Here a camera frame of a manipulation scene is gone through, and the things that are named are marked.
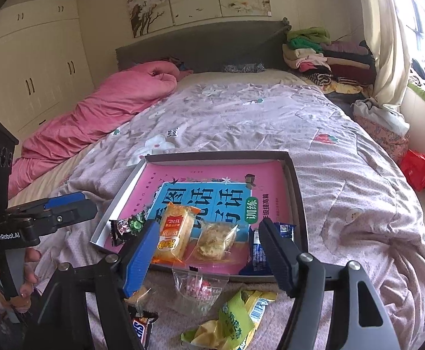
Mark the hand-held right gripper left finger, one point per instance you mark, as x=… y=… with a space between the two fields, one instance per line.
x=139 y=259

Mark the clear cookie packet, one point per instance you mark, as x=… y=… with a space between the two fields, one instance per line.
x=214 y=242

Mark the pink duvet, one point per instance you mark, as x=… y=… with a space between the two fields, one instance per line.
x=99 y=116

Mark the clear packet of pink candies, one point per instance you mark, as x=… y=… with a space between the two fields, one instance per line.
x=197 y=291

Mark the beige bed sheet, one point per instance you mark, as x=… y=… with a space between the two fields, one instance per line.
x=52 y=178

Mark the orange cake packet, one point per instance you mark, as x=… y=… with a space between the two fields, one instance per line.
x=174 y=233

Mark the pink floral bag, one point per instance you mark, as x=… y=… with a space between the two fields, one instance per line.
x=387 y=142

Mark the cream curtain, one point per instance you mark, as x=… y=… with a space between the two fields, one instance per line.
x=383 y=43

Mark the pink and blue book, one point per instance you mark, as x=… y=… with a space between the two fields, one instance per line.
x=197 y=178

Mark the tree wall painting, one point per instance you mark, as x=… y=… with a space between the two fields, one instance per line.
x=197 y=0

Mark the dark shallow cardboard box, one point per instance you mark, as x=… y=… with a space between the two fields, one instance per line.
x=296 y=189

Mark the person's left hand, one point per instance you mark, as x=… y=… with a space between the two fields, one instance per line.
x=30 y=288

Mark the white cloth bag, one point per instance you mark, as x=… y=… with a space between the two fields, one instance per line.
x=376 y=111

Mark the stack of folded clothes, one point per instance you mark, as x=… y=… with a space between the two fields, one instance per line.
x=336 y=62

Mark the green and clear bread packet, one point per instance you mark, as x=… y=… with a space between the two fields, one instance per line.
x=232 y=317

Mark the dark patterned pillow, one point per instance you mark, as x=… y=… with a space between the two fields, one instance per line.
x=243 y=68

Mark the green and black pea packet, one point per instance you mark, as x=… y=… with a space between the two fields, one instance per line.
x=130 y=226

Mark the cream wardrobe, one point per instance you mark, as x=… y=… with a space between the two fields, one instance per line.
x=33 y=73

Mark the clear packet of pale bread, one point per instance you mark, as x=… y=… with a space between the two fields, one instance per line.
x=137 y=296

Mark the red plastic bag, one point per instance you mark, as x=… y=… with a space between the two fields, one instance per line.
x=416 y=169

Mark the blue biscuit packet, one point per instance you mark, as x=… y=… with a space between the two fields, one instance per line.
x=256 y=255

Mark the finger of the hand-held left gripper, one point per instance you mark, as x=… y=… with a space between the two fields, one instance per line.
x=64 y=199
x=73 y=216

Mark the grey headboard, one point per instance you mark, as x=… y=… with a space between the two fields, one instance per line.
x=205 y=47

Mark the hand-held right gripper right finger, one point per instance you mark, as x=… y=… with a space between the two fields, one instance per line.
x=276 y=251

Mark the brown chocolate bar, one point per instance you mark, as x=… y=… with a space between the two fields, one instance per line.
x=143 y=330

